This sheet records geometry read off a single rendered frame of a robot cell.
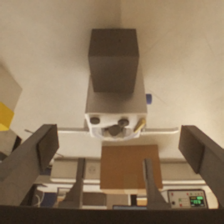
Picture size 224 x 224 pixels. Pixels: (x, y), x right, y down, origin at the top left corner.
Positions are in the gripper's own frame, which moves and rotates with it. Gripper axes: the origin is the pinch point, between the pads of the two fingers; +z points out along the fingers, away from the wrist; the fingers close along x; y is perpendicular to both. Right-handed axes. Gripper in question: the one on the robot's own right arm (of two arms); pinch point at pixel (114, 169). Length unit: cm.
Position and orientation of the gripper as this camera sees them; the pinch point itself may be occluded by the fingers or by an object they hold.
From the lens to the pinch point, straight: 34.3
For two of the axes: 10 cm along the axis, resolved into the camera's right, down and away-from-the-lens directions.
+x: -10.0, -0.1, 0.2
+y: -0.1, -5.4, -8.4
